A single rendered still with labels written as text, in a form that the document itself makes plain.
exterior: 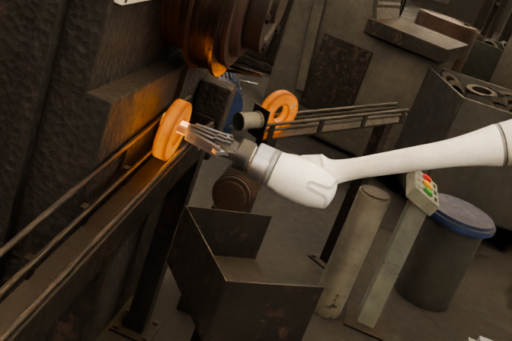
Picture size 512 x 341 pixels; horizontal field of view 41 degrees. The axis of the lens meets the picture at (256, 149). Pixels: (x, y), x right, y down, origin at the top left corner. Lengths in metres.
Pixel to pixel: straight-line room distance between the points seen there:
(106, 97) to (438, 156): 0.76
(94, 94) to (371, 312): 1.60
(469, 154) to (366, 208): 0.90
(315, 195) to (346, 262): 0.99
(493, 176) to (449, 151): 2.33
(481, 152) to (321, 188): 0.37
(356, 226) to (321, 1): 2.26
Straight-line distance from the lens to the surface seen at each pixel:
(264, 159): 1.59
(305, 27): 4.55
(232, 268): 1.49
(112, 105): 1.41
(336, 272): 2.58
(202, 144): 1.61
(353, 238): 2.52
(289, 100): 2.31
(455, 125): 3.77
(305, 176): 1.58
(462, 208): 3.06
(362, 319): 2.72
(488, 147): 1.64
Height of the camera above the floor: 1.33
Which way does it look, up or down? 19 degrees down
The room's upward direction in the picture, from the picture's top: 20 degrees clockwise
